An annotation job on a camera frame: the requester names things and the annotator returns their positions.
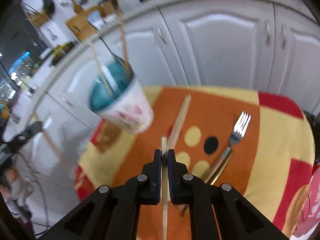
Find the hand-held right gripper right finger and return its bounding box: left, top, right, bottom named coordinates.
left=167, top=149, right=288, bottom=240

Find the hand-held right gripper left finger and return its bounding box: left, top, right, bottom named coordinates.
left=51, top=149, right=162, bottom=240

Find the wooden chopstick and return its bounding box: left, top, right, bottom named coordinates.
left=116, top=12, right=132, bottom=77
left=86, top=41, right=114, bottom=99
left=32, top=111, right=62, bottom=159

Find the floral utensil holder teal lid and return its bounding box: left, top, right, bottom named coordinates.
left=89, top=61, right=154, bottom=134

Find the steel fork pink handle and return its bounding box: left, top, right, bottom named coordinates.
left=206, top=111, right=251, bottom=178

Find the person's left hand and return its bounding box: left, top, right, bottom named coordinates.
left=1, top=169, right=20, bottom=190

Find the dark kitchen window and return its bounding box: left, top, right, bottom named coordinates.
left=0, top=5, right=40, bottom=105

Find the black casserole yellow lid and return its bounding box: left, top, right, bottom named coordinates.
left=50, top=41, right=75, bottom=67

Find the steel peeler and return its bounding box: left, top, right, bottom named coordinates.
left=46, top=27, right=59, bottom=40

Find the orange yellow printed blanket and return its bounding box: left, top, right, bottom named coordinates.
left=74, top=85, right=316, bottom=240

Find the wooden cutting board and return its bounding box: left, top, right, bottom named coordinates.
left=65, top=5, right=105, bottom=42

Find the black hanging frying pan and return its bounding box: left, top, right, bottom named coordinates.
left=41, top=0, right=55, bottom=14

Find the white blue pouch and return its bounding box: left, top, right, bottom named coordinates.
left=87, top=10, right=105, bottom=29

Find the pink printed bag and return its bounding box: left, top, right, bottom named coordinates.
left=292, top=165, right=320, bottom=239

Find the trash bin with black bag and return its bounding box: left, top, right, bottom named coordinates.
left=304, top=110, right=320, bottom=160

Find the wooden knife block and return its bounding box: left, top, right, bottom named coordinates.
left=101, top=0, right=124, bottom=15

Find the metal cabinet handle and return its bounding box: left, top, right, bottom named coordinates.
left=264, top=19, right=272, bottom=47
left=280, top=24, right=287, bottom=50
left=156, top=24, right=168, bottom=45
left=59, top=95, right=74, bottom=108

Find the bamboo wall chopstick holder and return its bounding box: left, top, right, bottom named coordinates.
left=24, top=2, right=49, bottom=28

